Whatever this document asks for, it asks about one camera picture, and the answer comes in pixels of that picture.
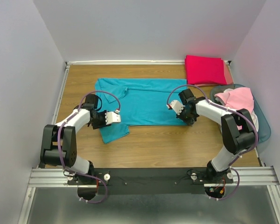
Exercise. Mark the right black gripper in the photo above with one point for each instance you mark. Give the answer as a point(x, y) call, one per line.
point(189, 122)

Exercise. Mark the folded magenta t shirt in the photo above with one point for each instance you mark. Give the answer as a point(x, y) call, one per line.
point(204, 70)

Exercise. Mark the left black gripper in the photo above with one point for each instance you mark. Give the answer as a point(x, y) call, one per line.
point(103, 124)

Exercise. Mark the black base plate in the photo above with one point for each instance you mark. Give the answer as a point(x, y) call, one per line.
point(149, 181)

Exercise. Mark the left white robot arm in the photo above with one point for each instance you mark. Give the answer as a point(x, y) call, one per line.
point(59, 141)

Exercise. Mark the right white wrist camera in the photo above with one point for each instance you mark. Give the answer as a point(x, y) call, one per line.
point(176, 106)

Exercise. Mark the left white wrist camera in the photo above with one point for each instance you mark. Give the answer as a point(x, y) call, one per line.
point(112, 117)

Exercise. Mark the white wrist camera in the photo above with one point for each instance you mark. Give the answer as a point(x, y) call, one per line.
point(176, 106)
point(112, 117)

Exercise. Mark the teal plastic basket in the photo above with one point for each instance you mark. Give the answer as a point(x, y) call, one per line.
point(264, 131)

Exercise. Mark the teal t shirt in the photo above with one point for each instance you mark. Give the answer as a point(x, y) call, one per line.
point(142, 102)

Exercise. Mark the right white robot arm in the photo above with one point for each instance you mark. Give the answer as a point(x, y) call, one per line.
point(239, 133)

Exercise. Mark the aluminium rail frame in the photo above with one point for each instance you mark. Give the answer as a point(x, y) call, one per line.
point(252, 198)

